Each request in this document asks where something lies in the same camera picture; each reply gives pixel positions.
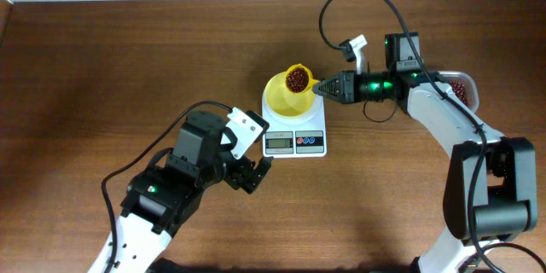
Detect white digital kitchen scale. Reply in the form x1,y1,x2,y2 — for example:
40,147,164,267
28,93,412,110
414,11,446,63
262,95,328,159

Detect black camera cable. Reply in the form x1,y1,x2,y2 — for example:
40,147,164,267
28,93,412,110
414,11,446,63
101,100,234,273
318,0,546,273

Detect left black camera cable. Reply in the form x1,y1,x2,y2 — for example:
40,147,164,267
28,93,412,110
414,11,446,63
101,100,234,273

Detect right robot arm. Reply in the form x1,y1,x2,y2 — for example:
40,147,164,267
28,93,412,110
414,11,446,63
312,32,538,273

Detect red beans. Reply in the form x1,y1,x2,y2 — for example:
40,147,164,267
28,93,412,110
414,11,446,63
286,67,469,107

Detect yellow plastic measuring scoop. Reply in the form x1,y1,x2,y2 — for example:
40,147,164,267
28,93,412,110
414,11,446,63
285,64,319,94

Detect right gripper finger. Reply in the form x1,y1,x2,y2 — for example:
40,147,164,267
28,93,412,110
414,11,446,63
313,88,341,102
312,74,340,90

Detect yellow plastic bowl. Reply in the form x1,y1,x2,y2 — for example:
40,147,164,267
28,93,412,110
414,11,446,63
264,72,316,117

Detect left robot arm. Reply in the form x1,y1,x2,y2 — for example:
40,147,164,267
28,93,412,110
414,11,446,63
90,107,272,272

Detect clear plastic container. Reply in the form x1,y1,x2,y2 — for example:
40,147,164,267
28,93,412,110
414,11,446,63
439,71,479,113

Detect right black camera cable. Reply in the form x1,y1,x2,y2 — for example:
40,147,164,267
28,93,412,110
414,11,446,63
318,0,546,273

